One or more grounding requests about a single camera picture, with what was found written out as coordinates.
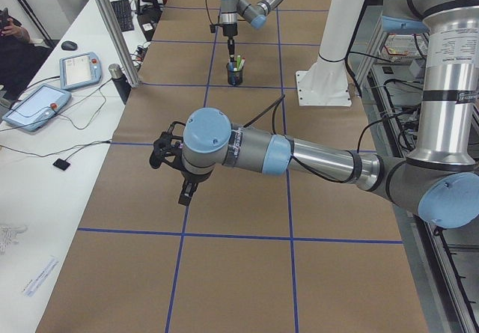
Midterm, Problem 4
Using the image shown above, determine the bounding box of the black keyboard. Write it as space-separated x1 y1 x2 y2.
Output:
111 0 134 32

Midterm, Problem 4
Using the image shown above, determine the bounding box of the blue marker pen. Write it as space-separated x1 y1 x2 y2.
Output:
227 61 235 86

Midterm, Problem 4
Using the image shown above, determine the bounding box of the teach pendant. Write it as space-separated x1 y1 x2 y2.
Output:
1 84 72 134
59 52 103 91

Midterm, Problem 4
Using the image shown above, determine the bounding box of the small black square pad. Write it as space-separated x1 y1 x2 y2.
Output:
52 159 70 171

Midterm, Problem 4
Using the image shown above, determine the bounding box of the black computer mouse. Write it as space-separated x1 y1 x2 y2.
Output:
61 40 78 51

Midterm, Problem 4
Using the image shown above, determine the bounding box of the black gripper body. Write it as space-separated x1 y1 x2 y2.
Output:
181 170 212 192
223 22 237 38

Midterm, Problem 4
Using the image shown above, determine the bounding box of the teach pendant far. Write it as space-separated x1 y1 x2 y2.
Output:
59 52 103 91

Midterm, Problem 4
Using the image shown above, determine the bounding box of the teach pendant near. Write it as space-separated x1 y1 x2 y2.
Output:
1 84 72 134

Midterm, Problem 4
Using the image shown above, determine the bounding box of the dark steel water bottle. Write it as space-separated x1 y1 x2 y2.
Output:
108 64 131 105

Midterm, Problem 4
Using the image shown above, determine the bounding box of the brown paper table cover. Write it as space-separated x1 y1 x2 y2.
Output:
37 0 427 332

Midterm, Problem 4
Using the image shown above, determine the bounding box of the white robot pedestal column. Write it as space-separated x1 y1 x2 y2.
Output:
296 0 365 107

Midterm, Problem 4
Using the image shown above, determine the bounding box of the aluminium frame post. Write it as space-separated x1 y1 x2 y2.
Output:
95 0 140 88

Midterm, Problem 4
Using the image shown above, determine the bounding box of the black mesh pen cup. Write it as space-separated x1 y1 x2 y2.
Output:
234 63 243 86

